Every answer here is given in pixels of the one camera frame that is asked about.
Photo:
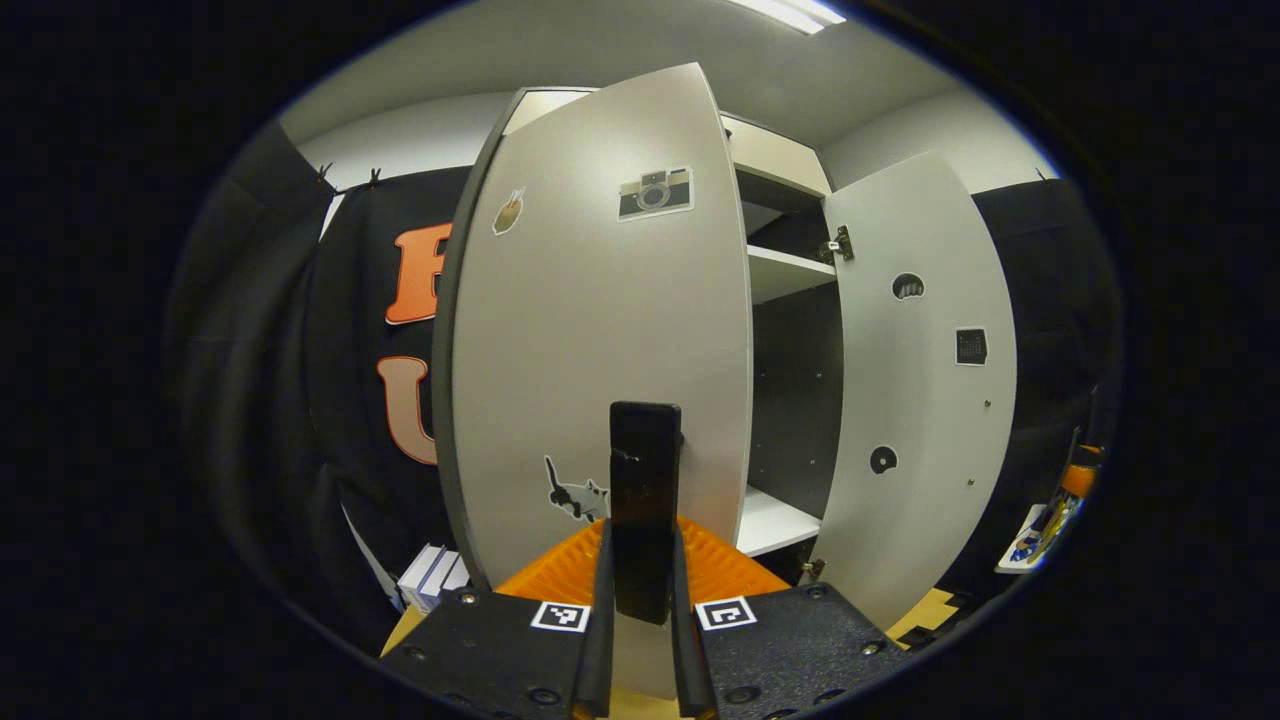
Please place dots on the grey double-door shoe cabinet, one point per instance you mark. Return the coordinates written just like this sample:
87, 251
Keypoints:
795, 400

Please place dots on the grey cabinet drawer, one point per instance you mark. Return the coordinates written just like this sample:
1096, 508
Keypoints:
775, 160

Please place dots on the grey cabinet door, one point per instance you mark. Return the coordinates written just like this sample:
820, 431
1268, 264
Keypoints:
590, 330
920, 400

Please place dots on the blue yellow printed sheet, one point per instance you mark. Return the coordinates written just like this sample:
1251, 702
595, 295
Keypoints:
1040, 535

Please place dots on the large ceiling light panel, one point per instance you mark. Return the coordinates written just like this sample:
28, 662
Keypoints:
790, 12

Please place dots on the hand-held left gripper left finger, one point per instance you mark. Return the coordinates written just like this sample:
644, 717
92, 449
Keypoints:
598, 660

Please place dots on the white cabinet shelf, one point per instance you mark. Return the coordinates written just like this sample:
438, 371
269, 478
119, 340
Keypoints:
785, 272

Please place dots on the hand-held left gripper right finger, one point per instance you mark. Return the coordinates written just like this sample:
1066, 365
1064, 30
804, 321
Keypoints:
690, 670

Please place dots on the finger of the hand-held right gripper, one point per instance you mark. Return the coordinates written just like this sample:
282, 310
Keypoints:
1080, 480

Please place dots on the black backdrop cloth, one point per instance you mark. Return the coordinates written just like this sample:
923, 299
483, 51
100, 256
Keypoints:
340, 420

